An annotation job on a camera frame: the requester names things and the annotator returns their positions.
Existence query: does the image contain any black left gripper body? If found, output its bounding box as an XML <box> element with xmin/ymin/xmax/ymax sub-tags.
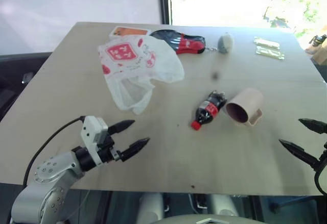
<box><xmin>97</xmin><ymin>131</ymin><xmax>123</xmax><ymax>164</ymax></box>

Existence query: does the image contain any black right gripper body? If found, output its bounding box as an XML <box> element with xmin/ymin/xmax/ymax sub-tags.
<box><xmin>316</xmin><ymin>142</ymin><xmax>327</xmax><ymax>170</ymax></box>

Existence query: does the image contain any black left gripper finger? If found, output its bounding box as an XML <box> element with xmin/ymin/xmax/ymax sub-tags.
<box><xmin>107</xmin><ymin>119</ymin><xmax>136</xmax><ymax>136</ymax></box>
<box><xmin>119</xmin><ymin>137</ymin><xmax>151</xmax><ymax>162</ymax></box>

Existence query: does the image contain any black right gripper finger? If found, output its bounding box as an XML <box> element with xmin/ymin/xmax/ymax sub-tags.
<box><xmin>298</xmin><ymin>118</ymin><xmax>327</xmax><ymax>134</ymax></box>
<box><xmin>278</xmin><ymin>139</ymin><xmax>321</xmax><ymax>170</ymax></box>

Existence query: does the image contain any grey rounded shape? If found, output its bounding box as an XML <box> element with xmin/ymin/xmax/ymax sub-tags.
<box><xmin>208</xmin><ymin>194</ymin><xmax>240</xmax><ymax>218</ymax></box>
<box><xmin>139</xmin><ymin>192</ymin><xmax>165</xmax><ymax>220</ymax></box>

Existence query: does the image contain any white red-printed plastic bag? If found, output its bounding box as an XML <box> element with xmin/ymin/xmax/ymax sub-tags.
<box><xmin>97</xmin><ymin>34</ymin><xmax>186</xmax><ymax>115</ymax></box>

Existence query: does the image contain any brown wooden object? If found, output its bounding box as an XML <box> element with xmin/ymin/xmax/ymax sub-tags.
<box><xmin>305</xmin><ymin>34</ymin><xmax>327</xmax><ymax>64</ymax></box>

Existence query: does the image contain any small cola bottle red cap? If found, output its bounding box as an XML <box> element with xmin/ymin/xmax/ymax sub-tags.
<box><xmin>190</xmin><ymin>90</ymin><xmax>228</xmax><ymax>132</ymax></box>

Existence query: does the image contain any orange white card box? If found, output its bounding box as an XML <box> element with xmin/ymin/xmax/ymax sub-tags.
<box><xmin>109</xmin><ymin>26</ymin><xmax>150</xmax><ymax>40</ymax></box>

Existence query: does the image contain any grey robot torso top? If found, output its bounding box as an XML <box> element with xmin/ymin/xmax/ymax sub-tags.
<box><xmin>153</xmin><ymin>213</ymin><xmax>259</xmax><ymax>224</ymax></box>

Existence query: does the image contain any black red fabric pouch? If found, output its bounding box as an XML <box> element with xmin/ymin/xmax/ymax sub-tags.
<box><xmin>149</xmin><ymin>29</ymin><xmax>207</xmax><ymax>56</ymax></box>

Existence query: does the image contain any black chair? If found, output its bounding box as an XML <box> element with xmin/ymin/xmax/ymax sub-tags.
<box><xmin>0</xmin><ymin>52</ymin><xmax>53</xmax><ymax>121</ymax></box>

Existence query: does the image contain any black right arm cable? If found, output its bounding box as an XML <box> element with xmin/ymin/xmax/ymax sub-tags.
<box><xmin>314</xmin><ymin>169</ymin><xmax>327</xmax><ymax>197</ymax></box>

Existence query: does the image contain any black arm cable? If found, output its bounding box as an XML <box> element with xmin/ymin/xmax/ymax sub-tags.
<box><xmin>23</xmin><ymin>116</ymin><xmax>86</xmax><ymax>186</ymax></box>
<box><xmin>314</xmin><ymin>169</ymin><xmax>327</xmax><ymax>197</ymax></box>

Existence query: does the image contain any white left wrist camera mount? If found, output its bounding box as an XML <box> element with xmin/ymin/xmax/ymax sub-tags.
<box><xmin>81</xmin><ymin>115</ymin><xmax>109</xmax><ymax>165</ymax></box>

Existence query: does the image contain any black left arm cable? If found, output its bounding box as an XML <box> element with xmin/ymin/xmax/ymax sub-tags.
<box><xmin>23</xmin><ymin>116</ymin><xmax>86</xmax><ymax>186</ymax></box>

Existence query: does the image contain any beige mug with handle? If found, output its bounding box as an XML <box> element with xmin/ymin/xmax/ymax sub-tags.
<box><xmin>224</xmin><ymin>87</ymin><xmax>265</xmax><ymax>127</ymax></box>

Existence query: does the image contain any grey white plush keychain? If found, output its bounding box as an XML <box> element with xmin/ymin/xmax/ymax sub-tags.
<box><xmin>204</xmin><ymin>32</ymin><xmax>235</xmax><ymax>55</ymax></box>

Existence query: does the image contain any dark window frame post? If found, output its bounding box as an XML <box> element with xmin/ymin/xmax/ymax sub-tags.
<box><xmin>159</xmin><ymin>0</ymin><xmax>172</xmax><ymax>26</ymax></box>

